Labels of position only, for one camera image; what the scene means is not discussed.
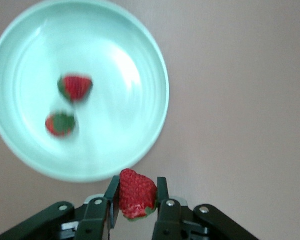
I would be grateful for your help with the red strawberry green cap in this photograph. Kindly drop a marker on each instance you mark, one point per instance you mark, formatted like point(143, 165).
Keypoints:
point(137, 192)
point(60, 124)
point(76, 87)

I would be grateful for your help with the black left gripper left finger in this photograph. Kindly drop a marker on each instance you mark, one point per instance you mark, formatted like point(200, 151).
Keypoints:
point(92, 220)

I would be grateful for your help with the pale green round plate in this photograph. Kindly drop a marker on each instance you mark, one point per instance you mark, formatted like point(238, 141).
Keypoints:
point(115, 100)

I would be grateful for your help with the brown table cloth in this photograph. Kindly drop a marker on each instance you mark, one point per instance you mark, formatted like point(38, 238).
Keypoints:
point(240, 100)

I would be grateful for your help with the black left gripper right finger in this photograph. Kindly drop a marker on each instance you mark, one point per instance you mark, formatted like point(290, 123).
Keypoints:
point(170, 220)

